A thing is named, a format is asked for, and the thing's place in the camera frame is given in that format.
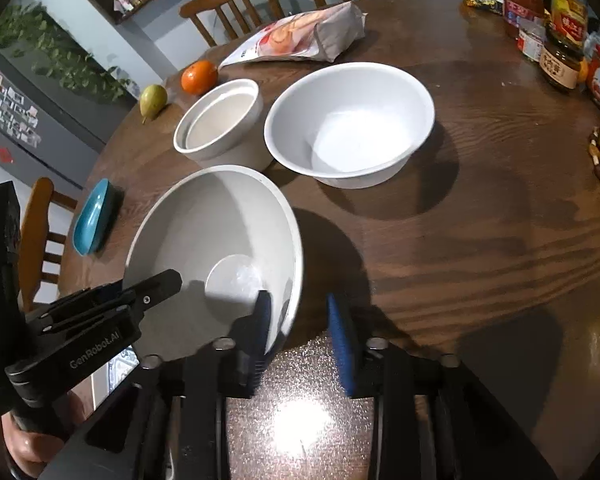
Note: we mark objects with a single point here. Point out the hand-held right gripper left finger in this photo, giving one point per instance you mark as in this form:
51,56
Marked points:
261,330

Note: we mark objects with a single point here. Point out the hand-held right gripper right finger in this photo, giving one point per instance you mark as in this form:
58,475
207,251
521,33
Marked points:
341,345

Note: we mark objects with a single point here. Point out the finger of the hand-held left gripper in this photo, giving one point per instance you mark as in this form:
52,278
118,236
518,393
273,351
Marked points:
155,287
80,305

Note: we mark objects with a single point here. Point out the large shallow white bowl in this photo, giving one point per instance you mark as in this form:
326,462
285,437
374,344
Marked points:
190,240

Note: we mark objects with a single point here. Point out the white plate with blue pattern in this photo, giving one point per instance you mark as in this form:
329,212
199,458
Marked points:
125,367

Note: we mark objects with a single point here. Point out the blue oval dish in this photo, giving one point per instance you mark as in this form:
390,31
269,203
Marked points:
92,220

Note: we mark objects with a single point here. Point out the small straight-sided white bowl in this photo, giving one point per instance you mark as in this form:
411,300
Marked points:
220,120

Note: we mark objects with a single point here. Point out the medium round white bowl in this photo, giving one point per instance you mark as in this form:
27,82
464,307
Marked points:
350,125

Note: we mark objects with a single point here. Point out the person's left hand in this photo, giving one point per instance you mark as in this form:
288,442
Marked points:
30,450

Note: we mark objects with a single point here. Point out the green pear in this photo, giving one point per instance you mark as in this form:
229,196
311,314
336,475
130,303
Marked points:
152,102

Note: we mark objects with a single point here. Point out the grey fridge with magnets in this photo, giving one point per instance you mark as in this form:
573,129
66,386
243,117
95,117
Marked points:
20,110

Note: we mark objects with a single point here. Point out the green trailing plant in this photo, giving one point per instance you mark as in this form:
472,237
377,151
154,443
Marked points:
55,50

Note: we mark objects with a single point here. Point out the white snack bag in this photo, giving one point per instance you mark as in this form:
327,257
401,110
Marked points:
300,30

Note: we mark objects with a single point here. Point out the dark sauce jar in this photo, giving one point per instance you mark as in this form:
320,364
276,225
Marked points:
560,65

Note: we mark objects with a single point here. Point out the small white-label jar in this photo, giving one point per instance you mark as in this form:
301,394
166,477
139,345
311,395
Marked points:
532,42

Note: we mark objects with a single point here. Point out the small orange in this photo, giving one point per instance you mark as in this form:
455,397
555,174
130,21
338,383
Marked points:
583,71

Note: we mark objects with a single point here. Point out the vinegar bottle with yellow label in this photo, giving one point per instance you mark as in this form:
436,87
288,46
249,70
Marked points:
570,10

